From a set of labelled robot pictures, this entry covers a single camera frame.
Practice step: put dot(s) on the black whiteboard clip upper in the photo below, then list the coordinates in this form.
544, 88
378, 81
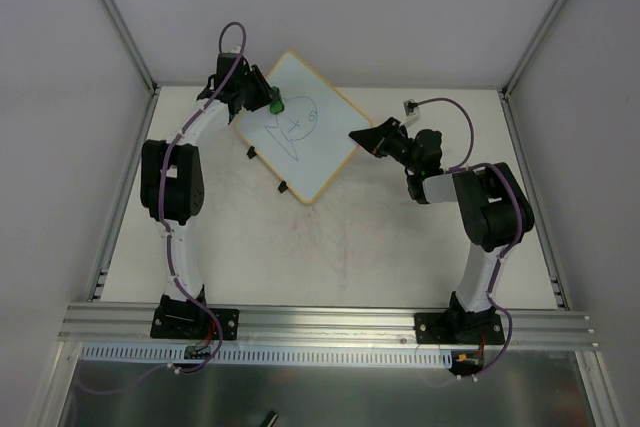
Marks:
251, 152

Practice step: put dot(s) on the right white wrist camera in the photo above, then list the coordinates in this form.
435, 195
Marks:
412, 113

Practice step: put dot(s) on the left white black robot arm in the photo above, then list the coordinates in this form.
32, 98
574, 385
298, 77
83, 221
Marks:
172, 183

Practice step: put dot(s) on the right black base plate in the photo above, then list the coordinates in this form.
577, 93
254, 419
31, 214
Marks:
455, 328

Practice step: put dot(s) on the black whiteboard clip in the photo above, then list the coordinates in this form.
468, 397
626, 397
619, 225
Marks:
282, 187
251, 152

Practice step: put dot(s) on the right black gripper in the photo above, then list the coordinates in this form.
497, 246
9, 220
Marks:
388, 136

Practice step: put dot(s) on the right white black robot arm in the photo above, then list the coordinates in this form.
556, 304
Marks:
495, 215

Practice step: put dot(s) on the aluminium frame post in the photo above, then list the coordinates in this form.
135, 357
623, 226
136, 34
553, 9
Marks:
124, 35
540, 34

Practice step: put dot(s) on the left aluminium frame post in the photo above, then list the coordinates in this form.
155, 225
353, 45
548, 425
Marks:
124, 35

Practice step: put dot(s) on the green whiteboard eraser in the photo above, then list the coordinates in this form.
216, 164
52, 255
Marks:
276, 106

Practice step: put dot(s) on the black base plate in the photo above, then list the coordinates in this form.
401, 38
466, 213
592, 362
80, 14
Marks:
455, 328
183, 320

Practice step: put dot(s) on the white whiteboard with yellow frame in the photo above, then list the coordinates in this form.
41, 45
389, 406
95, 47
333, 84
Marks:
308, 143

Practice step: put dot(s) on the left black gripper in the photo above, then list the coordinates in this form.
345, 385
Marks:
256, 85

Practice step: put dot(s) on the small black object at bottom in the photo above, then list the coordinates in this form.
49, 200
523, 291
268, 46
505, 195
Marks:
270, 419

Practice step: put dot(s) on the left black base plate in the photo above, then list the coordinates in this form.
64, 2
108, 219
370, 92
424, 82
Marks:
183, 320

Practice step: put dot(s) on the white slotted cable duct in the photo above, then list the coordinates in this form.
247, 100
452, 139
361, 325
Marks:
235, 354

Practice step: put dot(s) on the black whiteboard clip lower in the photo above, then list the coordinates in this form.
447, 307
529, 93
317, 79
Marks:
282, 187

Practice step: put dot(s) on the aluminium mounting rail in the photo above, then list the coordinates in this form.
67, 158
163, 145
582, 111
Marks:
552, 330

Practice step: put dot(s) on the right aluminium frame post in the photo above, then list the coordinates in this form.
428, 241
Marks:
540, 34

